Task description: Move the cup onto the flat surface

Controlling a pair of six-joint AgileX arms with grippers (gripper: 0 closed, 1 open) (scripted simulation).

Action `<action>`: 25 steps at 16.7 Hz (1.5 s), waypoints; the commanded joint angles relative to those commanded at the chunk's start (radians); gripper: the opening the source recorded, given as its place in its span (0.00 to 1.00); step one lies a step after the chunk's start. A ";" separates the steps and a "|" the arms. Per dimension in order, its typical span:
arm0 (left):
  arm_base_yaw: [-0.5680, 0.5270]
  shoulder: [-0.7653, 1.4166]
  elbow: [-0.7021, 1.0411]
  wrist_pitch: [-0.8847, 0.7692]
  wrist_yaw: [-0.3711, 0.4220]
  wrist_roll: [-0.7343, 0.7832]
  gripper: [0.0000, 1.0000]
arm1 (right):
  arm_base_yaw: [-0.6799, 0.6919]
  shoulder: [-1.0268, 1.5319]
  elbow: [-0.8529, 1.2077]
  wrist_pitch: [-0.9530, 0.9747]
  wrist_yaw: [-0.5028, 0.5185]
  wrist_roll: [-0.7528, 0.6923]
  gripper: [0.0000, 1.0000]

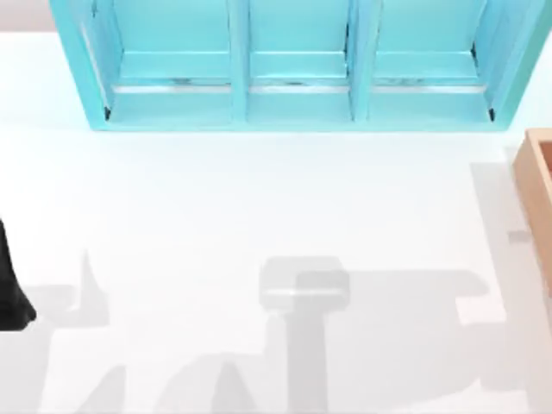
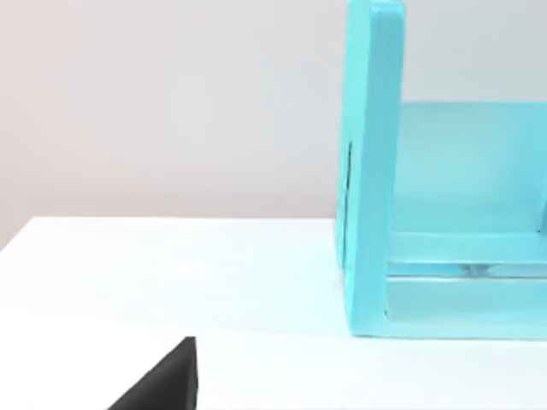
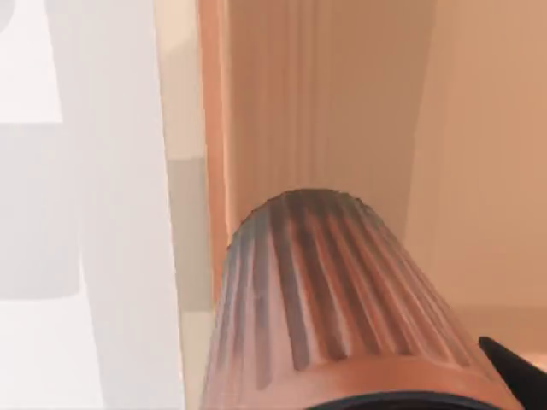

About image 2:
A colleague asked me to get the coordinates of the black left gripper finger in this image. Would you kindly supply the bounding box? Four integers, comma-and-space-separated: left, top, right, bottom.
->
106, 336, 199, 410

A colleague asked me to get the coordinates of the light blue rack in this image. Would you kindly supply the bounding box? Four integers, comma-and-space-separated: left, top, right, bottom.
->
335, 0, 547, 343

